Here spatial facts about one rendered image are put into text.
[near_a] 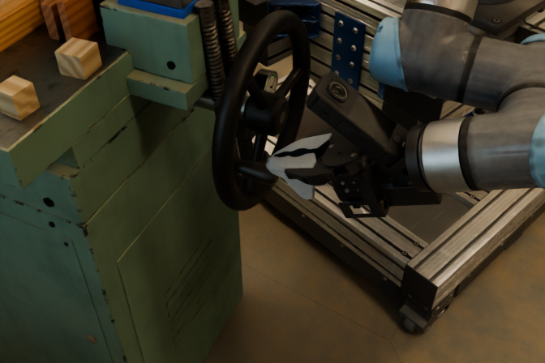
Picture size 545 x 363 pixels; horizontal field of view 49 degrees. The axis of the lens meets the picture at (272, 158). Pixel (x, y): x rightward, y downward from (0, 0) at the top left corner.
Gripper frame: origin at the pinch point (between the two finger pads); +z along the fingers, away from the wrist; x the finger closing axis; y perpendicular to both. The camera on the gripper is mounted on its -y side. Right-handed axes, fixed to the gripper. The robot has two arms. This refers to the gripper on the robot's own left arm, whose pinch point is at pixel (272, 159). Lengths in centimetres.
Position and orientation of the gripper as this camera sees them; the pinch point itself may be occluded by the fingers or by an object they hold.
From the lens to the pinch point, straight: 73.6
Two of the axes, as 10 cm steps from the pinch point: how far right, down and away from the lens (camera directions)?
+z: -7.8, 0.9, 6.2
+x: 4.2, -6.5, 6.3
